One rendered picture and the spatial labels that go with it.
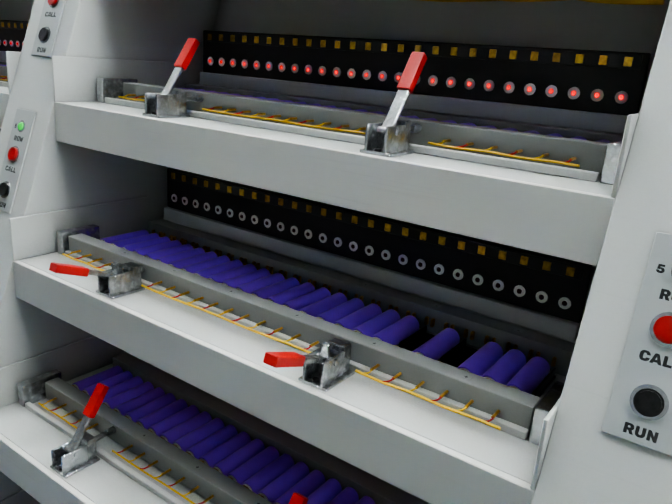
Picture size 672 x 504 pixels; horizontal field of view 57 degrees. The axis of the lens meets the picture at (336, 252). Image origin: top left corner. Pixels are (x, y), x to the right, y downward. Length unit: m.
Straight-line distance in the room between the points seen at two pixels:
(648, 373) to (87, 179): 0.65
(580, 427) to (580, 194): 0.14
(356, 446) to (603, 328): 0.20
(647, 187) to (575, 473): 0.18
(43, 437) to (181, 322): 0.25
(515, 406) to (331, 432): 0.14
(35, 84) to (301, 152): 0.41
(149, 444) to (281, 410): 0.23
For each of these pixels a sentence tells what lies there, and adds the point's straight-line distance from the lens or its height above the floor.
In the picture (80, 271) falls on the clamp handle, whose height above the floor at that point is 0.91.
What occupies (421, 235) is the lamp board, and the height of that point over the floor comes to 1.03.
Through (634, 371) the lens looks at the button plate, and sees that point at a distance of 0.41.
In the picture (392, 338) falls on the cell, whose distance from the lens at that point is 0.55.
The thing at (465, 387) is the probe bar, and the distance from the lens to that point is 0.48.
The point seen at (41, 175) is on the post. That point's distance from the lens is 0.79.
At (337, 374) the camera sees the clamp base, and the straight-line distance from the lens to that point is 0.50.
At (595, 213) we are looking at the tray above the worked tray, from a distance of 0.42.
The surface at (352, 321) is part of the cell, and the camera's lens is 0.57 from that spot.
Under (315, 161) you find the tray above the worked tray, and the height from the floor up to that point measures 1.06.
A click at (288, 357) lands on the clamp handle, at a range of 0.45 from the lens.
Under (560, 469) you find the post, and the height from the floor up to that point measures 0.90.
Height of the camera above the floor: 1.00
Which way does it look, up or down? 1 degrees down
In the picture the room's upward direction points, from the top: 15 degrees clockwise
